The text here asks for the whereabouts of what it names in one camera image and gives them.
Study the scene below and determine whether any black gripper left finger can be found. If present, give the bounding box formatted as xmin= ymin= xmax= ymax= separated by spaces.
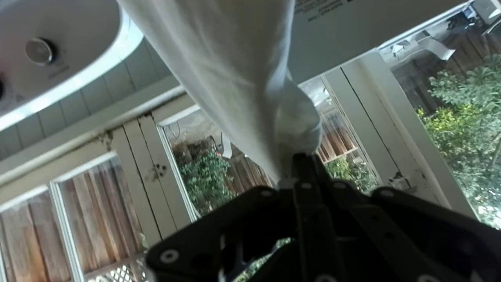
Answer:
xmin=145 ymin=186 xmax=292 ymax=282

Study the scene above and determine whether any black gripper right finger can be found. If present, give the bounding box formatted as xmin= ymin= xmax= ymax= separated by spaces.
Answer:
xmin=292 ymin=153 xmax=501 ymax=282

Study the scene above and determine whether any big white cloth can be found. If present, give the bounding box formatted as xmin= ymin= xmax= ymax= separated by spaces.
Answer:
xmin=117 ymin=0 xmax=320 ymax=181

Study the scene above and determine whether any white framed window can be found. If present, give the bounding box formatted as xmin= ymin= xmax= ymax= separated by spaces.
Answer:
xmin=0 ymin=29 xmax=501 ymax=282

